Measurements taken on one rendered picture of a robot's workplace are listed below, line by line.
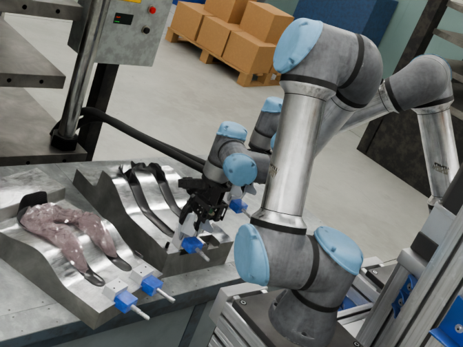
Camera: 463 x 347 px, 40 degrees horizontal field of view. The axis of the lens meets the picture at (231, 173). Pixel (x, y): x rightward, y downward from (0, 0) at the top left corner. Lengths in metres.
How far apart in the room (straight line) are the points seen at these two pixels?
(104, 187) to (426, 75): 0.99
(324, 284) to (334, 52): 0.46
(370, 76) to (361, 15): 7.34
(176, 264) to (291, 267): 0.62
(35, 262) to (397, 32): 7.74
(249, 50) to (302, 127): 5.24
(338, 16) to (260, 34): 2.36
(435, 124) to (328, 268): 0.64
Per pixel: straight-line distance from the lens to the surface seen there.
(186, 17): 7.01
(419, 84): 1.64
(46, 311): 1.60
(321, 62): 1.24
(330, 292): 1.33
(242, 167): 1.50
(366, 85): 1.32
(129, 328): 1.84
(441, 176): 1.81
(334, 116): 1.41
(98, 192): 1.99
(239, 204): 2.01
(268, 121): 1.88
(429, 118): 1.78
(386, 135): 5.89
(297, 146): 1.24
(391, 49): 9.00
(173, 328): 1.98
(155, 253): 1.79
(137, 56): 2.49
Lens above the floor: 1.84
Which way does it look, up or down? 24 degrees down
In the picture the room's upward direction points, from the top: 22 degrees clockwise
